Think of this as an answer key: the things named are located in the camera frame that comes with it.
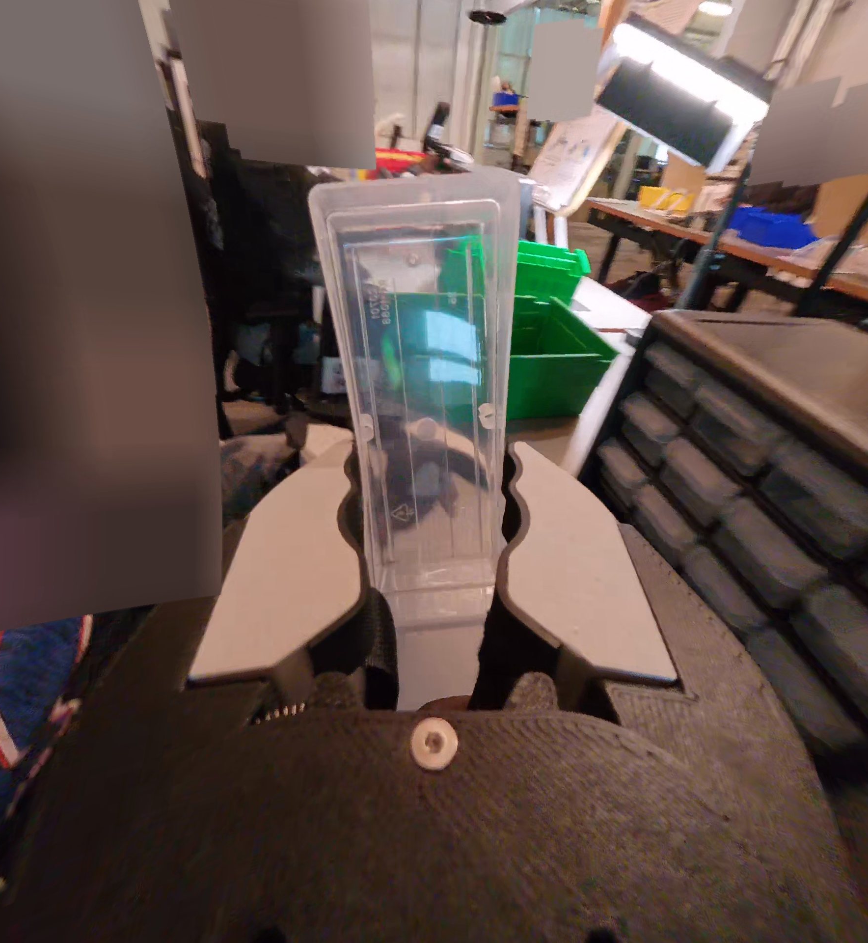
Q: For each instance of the yellow container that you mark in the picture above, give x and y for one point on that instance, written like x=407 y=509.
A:
x=662 y=199

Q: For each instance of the wooden work table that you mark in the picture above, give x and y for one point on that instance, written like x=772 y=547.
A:
x=758 y=254

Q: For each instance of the set of clear cabinet drawers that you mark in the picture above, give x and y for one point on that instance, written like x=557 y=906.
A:
x=773 y=516

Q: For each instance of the green plastic bin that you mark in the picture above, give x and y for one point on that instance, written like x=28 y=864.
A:
x=552 y=269
x=559 y=376

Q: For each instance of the person's patterned blue clothing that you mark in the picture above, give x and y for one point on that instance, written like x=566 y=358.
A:
x=14 y=692

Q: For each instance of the black drawer cabinet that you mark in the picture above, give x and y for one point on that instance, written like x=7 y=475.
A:
x=809 y=353

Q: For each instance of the white instruction poster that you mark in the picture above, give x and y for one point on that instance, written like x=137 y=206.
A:
x=574 y=158

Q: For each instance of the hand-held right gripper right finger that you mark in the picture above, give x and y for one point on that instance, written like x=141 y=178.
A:
x=588 y=589

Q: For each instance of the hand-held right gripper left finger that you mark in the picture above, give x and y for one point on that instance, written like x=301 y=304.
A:
x=279 y=582

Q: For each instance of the blue plastic bin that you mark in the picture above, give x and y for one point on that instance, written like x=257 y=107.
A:
x=773 y=227

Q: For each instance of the clear plastic drawer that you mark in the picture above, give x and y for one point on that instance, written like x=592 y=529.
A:
x=419 y=368

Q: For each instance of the LED light panel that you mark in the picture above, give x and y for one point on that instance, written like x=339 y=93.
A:
x=669 y=96

